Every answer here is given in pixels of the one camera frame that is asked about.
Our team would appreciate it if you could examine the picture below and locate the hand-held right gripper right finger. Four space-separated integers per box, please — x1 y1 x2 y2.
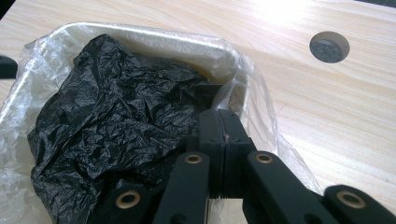
218 108 258 199

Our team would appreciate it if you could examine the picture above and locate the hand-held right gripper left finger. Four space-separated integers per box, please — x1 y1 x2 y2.
186 109 226 199

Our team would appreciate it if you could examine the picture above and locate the black plastic bag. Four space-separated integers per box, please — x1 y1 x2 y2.
27 33 223 224

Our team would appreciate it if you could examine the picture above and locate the beige waste bin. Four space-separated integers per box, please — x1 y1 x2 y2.
0 21 254 224

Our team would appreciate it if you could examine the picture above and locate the round table cable hole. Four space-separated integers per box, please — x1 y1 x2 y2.
308 30 351 64

